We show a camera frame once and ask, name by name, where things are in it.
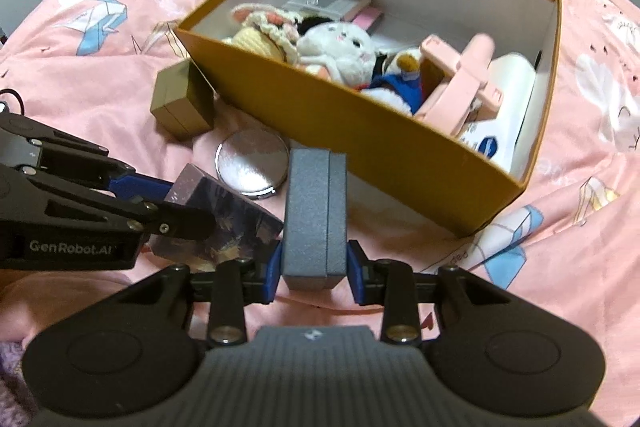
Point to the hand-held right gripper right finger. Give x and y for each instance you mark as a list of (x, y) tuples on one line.
[(354, 272)]

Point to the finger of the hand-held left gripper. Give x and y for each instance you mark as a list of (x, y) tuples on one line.
[(135, 187), (190, 224)]

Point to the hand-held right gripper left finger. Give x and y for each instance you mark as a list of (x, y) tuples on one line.
[(274, 272)]

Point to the dark shiny box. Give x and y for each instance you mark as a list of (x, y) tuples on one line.
[(235, 217)]

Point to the grey textured box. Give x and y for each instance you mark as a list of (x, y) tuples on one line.
[(310, 217)]

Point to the orange cardboard box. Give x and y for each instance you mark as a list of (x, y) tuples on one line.
[(350, 137)]

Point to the white tube blue label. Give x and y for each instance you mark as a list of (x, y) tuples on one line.
[(487, 142)]

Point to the blue duck plush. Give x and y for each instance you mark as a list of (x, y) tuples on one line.
[(395, 87)]

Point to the crochet bunny doll yellow dress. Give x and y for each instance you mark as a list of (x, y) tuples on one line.
[(255, 39)]

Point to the white plush bunny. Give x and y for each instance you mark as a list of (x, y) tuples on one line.
[(330, 44)]

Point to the pink phone holder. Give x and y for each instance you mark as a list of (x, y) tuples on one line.
[(465, 72)]

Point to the white rectangular box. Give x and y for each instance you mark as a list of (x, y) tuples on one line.
[(510, 87)]

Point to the pink case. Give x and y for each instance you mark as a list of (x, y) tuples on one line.
[(370, 18)]

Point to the round silver mirror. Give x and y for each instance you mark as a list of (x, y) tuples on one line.
[(250, 162)]

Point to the small gold box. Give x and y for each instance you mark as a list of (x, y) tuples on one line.
[(172, 94)]

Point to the purple fluffy cloth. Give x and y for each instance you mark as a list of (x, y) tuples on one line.
[(10, 372)]

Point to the pink printed blanket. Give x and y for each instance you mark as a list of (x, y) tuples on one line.
[(575, 132)]

